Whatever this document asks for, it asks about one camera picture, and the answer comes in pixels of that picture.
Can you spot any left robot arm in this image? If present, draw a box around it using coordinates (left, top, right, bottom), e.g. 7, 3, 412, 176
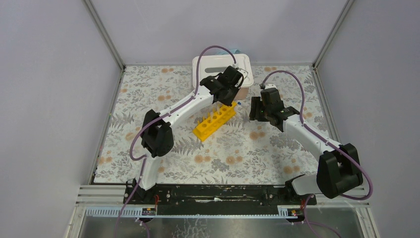
134, 66, 244, 204

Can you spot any light blue cloth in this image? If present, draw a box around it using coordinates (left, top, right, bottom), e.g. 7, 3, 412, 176
226, 49, 242, 55

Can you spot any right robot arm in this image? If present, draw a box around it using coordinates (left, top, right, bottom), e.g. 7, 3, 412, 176
249, 88, 363, 204

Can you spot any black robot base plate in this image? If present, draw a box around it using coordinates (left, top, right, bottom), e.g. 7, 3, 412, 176
123, 181, 317, 218

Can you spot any yellow test tube rack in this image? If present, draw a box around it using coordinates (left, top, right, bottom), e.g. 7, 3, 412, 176
192, 102, 237, 142

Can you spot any floral table mat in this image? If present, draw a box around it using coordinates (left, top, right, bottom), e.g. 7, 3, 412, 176
93, 65, 329, 184

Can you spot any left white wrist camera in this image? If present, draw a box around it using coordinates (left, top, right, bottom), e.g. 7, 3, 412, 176
236, 67, 249, 88

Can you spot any pink plastic bin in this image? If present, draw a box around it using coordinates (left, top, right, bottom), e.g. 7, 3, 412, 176
235, 87, 249, 101

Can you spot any white plastic bin lid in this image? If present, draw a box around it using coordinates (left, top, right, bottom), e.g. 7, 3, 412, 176
199, 54, 254, 88

